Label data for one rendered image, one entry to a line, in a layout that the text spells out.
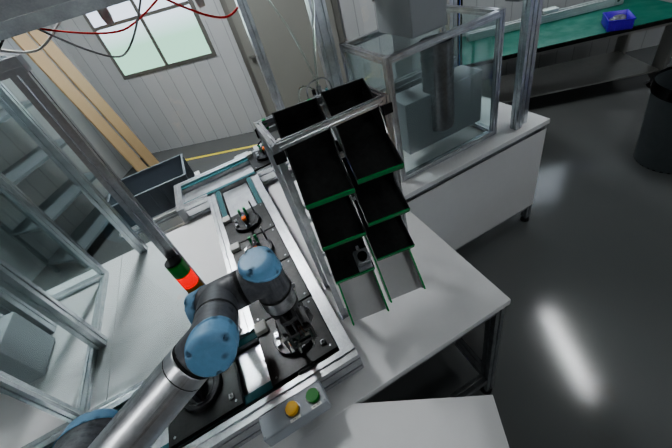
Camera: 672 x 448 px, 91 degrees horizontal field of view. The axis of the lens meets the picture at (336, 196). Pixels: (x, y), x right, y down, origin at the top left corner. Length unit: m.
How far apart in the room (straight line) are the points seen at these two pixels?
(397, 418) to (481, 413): 0.25
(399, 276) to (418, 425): 0.44
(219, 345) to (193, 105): 4.89
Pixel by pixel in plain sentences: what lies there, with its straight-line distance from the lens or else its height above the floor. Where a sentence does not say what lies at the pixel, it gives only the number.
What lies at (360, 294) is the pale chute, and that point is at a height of 1.04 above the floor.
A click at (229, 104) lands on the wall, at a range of 5.12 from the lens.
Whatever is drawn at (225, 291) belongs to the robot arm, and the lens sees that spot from 0.67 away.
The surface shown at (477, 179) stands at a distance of 2.15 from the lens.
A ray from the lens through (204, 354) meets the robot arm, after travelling 0.56.
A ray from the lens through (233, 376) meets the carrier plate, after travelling 1.31.
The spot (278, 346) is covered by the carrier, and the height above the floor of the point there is 1.00.
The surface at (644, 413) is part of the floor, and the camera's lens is 2.32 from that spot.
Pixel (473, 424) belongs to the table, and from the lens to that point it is 1.22.
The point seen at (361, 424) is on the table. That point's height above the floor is 0.86.
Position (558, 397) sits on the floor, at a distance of 2.23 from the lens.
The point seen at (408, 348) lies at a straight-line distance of 1.30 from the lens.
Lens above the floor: 2.03
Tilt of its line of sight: 38 degrees down
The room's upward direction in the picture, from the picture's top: 17 degrees counter-clockwise
